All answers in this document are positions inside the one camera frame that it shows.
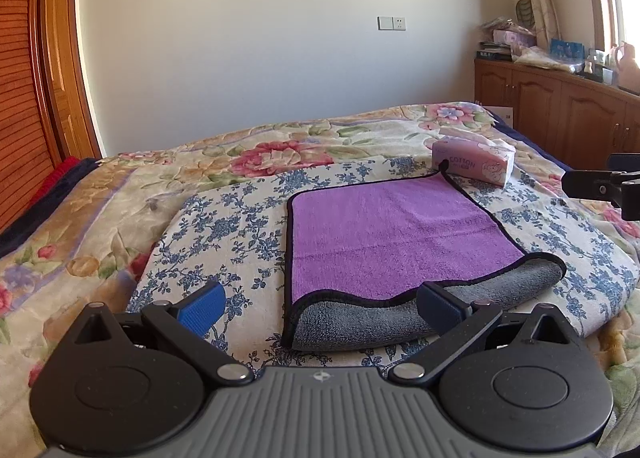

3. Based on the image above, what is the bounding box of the red blanket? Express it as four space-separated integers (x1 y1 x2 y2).
28 156 80 207

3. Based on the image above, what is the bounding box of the pink box on cabinet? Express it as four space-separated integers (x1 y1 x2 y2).
492 29 537 56

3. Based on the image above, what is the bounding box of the wooden slatted wardrobe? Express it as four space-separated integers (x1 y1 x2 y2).
1 0 62 227

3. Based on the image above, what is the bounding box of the blue floral white cloth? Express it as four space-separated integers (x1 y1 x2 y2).
128 157 639 369

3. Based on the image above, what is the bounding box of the white wall switch socket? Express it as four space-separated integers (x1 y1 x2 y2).
378 16 406 32

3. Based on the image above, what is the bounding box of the floral bed quilt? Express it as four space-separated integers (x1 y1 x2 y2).
1 102 639 457

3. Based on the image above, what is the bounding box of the wooden cabinet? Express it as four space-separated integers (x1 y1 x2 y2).
474 59 639 169

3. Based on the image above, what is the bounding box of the purple and grey towel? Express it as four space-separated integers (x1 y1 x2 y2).
281 170 566 353

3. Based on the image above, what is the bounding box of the blue box on cabinet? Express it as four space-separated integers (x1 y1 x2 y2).
549 38 585 64

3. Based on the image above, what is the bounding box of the wooden door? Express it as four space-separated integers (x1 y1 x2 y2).
38 0 101 158

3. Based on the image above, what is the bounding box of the pink tissue pack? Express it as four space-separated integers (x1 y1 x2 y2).
431 134 516 187

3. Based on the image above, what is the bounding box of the pink jug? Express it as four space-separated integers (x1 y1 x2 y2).
614 41 640 96

